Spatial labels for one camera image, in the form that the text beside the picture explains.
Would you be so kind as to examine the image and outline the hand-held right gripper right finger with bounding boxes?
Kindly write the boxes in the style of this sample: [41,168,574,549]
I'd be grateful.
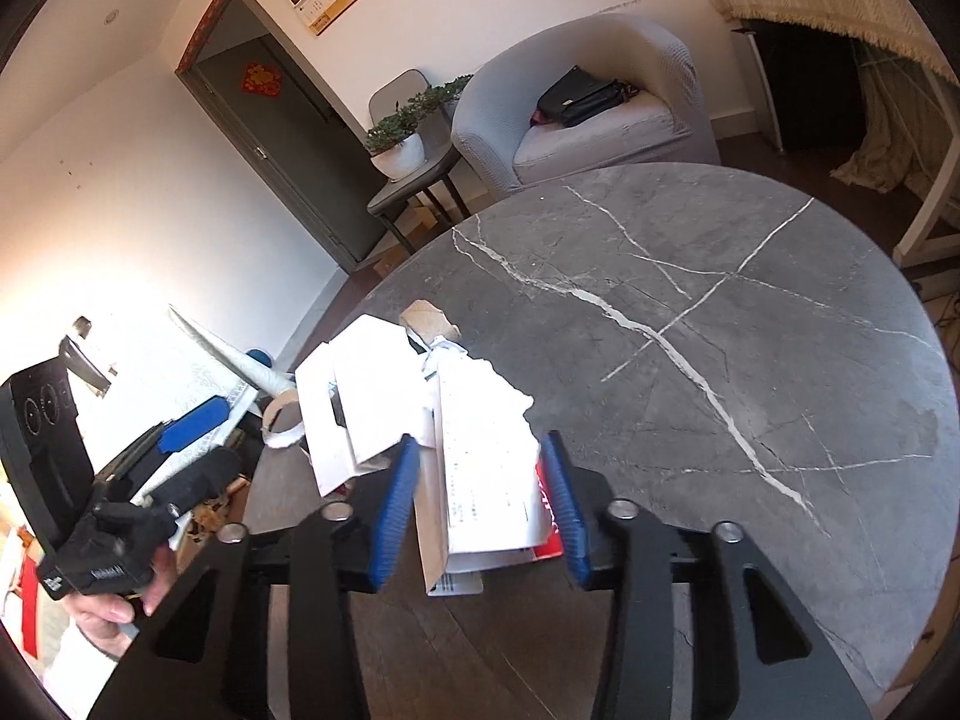
[538,431,875,720]

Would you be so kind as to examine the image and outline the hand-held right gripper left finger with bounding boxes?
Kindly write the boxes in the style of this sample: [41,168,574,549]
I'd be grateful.
[86,433,422,720]

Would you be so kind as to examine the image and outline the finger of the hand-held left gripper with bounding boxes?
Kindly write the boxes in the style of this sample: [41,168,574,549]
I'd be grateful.
[97,396,230,482]
[142,446,245,520]

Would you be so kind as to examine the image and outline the red and white box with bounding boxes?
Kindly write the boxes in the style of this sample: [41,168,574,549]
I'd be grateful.
[415,427,565,598]

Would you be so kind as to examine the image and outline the white torn printed paper sheet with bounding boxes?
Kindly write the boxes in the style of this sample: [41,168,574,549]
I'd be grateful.
[420,337,554,554]

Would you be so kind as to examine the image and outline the white torn paper ring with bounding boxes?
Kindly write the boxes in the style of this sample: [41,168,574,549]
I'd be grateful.
[260,392,306,452]

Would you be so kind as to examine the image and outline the white paper box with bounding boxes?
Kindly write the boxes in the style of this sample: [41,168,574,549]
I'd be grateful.
[295,313,437,500]

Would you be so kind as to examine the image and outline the person's left forearm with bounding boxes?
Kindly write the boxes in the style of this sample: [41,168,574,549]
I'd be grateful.
[41,619,136,720]

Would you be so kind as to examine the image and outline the person's left hand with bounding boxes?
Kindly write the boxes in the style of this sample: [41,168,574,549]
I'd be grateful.
[64,542,182,661]

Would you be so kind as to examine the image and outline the white rolled paper cone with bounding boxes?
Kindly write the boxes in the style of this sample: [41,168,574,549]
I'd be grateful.
[168,304,298,400]

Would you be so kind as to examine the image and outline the grey dining chair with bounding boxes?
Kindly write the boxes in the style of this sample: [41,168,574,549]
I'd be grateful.
[365,69,479,256]

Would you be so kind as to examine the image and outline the grey door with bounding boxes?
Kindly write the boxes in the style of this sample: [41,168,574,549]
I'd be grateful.
[175,0,396,275]

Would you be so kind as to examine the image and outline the potted plant in white pot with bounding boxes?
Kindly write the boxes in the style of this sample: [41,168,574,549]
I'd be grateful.
[363,73,476,182]

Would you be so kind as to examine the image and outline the red door decoration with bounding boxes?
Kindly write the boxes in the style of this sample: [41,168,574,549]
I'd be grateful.
[240,61,282,100]

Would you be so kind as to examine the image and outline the grey armchair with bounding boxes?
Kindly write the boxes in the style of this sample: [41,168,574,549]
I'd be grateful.
[450,13,722,200]

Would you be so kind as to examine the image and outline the black handbag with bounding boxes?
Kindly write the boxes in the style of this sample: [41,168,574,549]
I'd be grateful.
[533,65,643,129]

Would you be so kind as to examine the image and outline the black cabinet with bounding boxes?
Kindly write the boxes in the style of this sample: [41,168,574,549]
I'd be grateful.
[737,15,877,156]

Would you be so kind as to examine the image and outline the cream hanging blanket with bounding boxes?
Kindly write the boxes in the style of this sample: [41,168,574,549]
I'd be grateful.
[828,37,960,200]

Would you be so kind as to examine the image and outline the grey metal bracket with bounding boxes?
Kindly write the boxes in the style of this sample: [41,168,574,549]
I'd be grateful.
[58,315,115,397]

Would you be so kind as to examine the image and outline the red door frame banner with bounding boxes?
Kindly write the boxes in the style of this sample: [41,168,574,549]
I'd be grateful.
[178,0,231,74]

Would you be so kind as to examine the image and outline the white wooden frame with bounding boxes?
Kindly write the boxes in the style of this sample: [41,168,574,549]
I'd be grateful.
[891,52,960,269]

